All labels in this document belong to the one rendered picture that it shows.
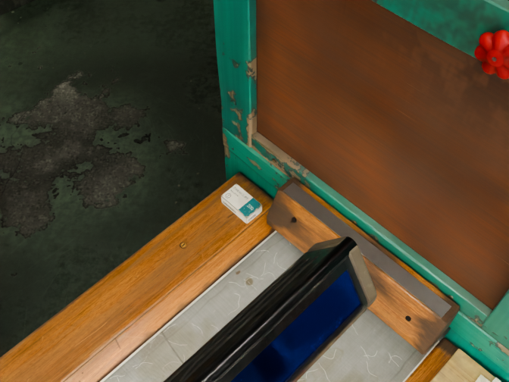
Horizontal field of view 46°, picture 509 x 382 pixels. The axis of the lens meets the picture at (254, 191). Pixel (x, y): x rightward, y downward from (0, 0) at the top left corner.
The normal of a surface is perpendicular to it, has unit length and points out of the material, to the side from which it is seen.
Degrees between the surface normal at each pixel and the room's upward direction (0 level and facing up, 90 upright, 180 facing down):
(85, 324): 0
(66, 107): 0
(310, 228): 67
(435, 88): 90
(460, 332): 90
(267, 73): 90
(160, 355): 0
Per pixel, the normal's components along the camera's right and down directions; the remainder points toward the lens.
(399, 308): -0.65, 0.29
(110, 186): 0.00, -0.58
